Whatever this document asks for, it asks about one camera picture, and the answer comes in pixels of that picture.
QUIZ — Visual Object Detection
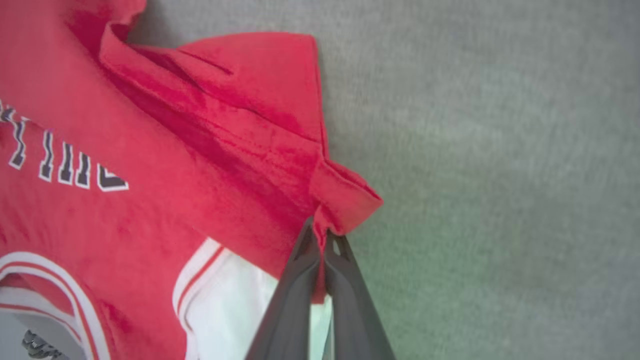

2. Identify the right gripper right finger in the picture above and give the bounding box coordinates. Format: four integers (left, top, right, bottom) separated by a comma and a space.
324, 233, 397, 360

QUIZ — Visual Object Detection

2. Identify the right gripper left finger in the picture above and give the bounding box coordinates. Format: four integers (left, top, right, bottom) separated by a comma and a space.
244, 218, 322, 360

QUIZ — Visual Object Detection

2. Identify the red and white jersey garment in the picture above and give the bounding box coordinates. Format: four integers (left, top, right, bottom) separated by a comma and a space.
0, 0, 385, 360

